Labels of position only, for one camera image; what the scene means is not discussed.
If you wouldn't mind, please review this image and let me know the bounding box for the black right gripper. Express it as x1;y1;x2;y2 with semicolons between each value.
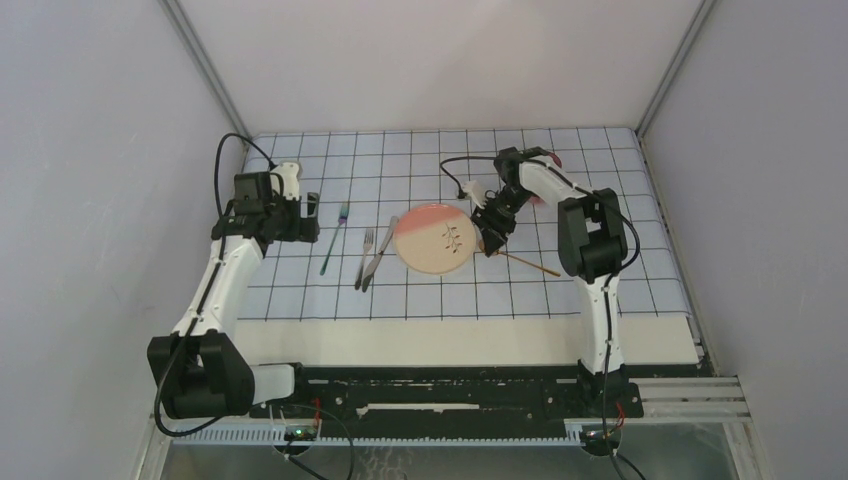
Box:
470;186;534;257

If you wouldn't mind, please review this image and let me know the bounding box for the iridescent rainbow fork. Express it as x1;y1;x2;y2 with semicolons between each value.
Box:
319;202;350;275

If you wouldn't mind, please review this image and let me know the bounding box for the cream pink branch plate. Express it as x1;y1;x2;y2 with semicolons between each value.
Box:
393;204;478;276

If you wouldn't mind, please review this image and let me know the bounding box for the silver metal fork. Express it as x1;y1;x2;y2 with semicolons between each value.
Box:
354;227;376;290

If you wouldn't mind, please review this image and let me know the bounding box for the metal spoon wooden handle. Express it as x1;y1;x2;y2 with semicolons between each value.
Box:
478;240;562;278

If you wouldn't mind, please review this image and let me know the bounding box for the white checked tablecloth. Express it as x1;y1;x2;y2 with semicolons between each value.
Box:
239;127;692;321

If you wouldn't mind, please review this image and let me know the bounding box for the metal cutlery piece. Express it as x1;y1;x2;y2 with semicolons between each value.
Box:
360;216;400;292

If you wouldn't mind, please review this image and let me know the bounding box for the pink patterned mug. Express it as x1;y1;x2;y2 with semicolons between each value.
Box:
521;156;571;208

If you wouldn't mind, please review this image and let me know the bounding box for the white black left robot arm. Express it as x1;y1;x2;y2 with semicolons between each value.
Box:
147;162;320;419

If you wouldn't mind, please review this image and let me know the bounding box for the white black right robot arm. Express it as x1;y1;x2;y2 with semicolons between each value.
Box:
461;147;635;416

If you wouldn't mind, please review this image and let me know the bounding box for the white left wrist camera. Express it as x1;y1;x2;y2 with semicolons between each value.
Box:
270;161;302;200

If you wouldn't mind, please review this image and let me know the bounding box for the white slotted cable duct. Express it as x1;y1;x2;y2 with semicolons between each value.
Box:
170;423;588;448

